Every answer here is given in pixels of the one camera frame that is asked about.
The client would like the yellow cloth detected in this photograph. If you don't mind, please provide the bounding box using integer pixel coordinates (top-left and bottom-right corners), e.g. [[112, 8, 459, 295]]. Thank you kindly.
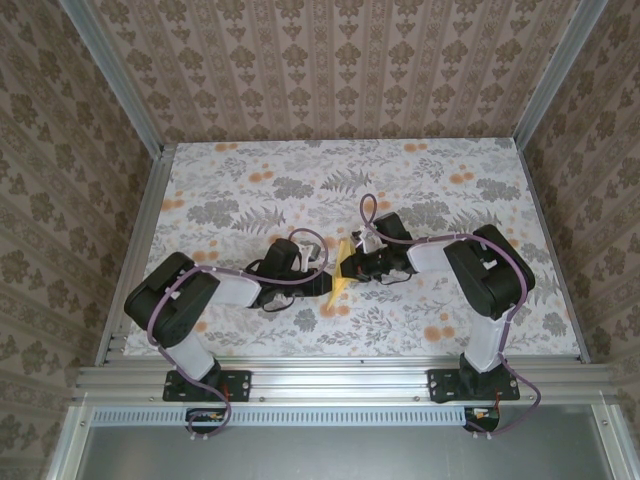
[[327, 238, 359, 309]]

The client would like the grey sheet metal panel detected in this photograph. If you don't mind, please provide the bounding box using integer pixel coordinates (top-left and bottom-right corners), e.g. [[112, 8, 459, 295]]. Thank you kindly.
[[47, 404, 626, 480]]

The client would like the long aluminium mounting beam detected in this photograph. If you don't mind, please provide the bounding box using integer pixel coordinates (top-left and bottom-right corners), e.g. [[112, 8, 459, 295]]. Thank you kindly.
[[72, 363, 619, 404]]

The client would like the floral patterned table cover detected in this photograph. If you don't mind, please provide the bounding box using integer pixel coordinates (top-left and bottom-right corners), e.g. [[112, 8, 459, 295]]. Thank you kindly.
[[122, 140, 584, 359]]

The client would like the small black connector board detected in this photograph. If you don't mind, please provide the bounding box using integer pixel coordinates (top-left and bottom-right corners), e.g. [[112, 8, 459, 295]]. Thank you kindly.
[[185, 407, 233, 435], [462, 406, 502, 433]]

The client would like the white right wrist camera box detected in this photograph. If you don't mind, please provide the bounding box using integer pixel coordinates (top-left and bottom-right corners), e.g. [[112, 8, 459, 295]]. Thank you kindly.
[[351, 228, 387, 254]]

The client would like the grey slotted cable duct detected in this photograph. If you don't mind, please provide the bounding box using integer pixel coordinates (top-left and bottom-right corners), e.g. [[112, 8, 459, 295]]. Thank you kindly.
[[92, 407, 471, 426]]

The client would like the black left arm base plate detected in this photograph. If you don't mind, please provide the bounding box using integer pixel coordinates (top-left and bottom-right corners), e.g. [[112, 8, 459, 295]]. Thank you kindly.
[[163, 368, 252, 403]]

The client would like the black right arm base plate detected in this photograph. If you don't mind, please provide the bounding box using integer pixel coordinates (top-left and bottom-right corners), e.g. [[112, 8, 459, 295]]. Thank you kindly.
[[427, 368, 521, 404]]

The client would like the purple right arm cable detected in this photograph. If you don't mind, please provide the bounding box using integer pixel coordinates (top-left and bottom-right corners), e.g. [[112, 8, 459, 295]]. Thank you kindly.
[[359, 193, 544, 441]]

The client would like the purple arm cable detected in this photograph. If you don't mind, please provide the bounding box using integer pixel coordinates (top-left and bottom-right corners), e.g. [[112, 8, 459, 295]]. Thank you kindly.
[[359, 193, 544, 441], [147, 228, 331, 444]]

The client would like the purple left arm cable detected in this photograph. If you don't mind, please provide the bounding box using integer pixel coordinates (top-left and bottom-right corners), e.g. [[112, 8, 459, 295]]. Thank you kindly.
[[147, 228, 331, 444]]

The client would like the aluminium side rail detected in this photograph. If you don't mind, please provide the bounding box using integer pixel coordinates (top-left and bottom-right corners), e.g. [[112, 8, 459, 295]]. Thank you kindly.
[[94, 144, 177, 367], [514, 142, 592, 365]]

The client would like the aluminium corner post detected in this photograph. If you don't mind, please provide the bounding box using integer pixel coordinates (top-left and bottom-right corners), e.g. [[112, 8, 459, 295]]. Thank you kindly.
[[59, 0, 167, 157], [512, 0, 612, 147]]

